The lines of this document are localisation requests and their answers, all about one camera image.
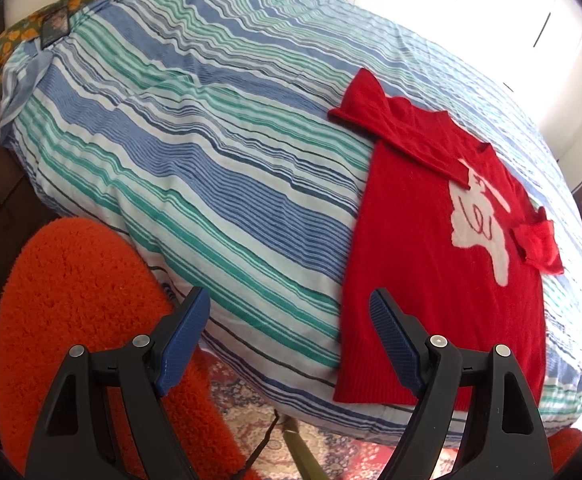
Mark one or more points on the blue green striped bedspread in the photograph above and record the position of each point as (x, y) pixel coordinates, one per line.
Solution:
(196, 160)

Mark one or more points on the red sweater with white figure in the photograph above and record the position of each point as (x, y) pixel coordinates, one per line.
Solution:
(406, 240)

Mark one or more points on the dark printed patch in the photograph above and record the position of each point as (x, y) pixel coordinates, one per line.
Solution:
(55, 27)

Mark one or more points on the wooden bed leg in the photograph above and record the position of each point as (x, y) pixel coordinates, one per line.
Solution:
(303, 452)

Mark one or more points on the orange fuzzy rug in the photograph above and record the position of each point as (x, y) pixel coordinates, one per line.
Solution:
(566, 445)
(71, 285)

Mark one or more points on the patterned carpet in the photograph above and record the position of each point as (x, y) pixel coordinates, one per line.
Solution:
(251, 425)

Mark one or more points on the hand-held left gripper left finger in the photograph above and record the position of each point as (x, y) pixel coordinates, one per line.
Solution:
(183, 345)

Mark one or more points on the dark wooden nightstand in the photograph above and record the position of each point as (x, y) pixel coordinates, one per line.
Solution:
(1, 210)

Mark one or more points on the white wardrobe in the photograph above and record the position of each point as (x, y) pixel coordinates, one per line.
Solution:
(471, 35)

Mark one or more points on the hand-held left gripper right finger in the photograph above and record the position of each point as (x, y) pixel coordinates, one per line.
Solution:
(393, 340)

